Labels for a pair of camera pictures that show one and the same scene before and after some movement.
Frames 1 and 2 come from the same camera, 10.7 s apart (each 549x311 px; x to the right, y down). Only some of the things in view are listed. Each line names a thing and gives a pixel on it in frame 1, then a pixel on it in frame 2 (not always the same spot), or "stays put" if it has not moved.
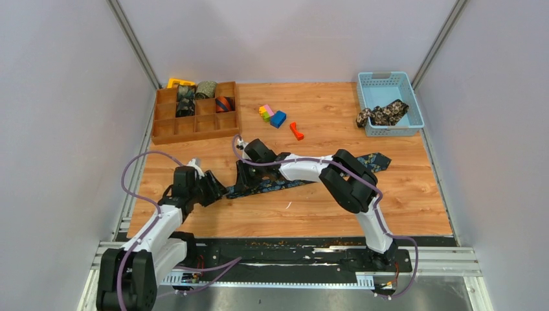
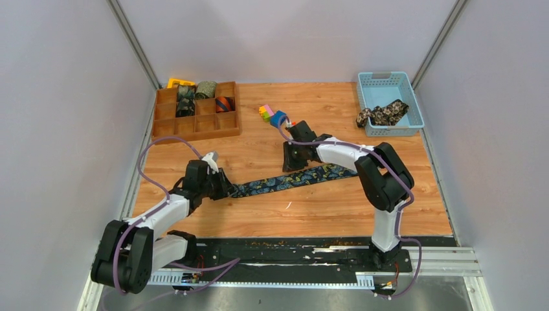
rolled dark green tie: (186, 91) stays put
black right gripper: (243, 177) to (289, 165)
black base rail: (291, 255) stays put
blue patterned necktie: (373, 162) stays put
